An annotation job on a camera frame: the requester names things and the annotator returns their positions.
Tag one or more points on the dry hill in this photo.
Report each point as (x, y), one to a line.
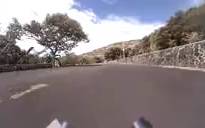
(103, 49)

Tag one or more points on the bushes on slope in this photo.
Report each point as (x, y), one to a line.
(186, 26)

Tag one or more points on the round dark bush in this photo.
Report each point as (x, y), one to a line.
(113, 53)

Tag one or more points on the large spreading tree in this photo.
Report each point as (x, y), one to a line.
(58, 31)

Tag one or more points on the rough stone wall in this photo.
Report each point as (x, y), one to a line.
(190, 55)

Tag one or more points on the grey asphalt road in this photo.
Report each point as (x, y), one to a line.
(110, 93)

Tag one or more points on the low dark wall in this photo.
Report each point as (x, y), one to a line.
(20, 67)

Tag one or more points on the pale kerb strip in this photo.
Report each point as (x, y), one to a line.
(193, 68)

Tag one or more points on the robot's own part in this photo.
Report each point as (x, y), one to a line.
(54, 124)
(64, 125)
(141, 123)

